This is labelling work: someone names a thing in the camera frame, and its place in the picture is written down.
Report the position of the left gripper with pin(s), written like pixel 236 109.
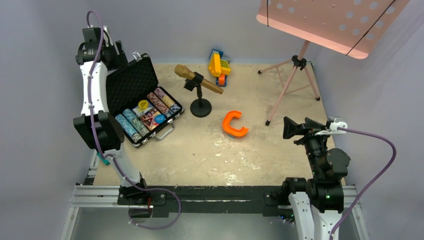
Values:
pixel 120 59

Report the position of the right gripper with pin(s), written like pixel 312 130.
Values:
pixel 310 128

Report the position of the yellow big blind button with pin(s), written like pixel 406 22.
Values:
pixel 143 104

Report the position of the black poker chip case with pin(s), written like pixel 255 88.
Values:
pixel 129 85

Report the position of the blue small blind button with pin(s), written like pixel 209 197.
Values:
pixel 159 119

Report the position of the triangular dealer button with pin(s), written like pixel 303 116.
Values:
pixel 149 121

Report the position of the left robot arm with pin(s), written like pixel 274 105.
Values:
pixel 99 129

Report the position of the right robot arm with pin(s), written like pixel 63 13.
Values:
pixel 328 179

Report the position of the red texas card deck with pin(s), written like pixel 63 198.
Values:
pixel 153 113

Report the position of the blue card deck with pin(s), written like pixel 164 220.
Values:
pixel 140 112

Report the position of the red poker chip row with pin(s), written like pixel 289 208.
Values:
pixel 159 104

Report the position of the purple yellow chip row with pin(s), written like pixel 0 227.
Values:
pixel 166 99

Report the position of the gold microphone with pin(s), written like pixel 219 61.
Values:
pixel 194 79

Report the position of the black microphone stand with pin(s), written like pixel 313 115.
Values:
pixel 200 107

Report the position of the toy brick truck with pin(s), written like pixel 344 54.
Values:
pixel 219 67

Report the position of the teal plastic clip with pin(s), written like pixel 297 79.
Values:
pixel 103 160

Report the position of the pink music stand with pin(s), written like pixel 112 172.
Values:
pixel 349 27

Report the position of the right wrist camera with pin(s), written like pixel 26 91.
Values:
pixel 334 126

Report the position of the black aluminium base frame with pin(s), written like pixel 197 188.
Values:
pixel 162 200

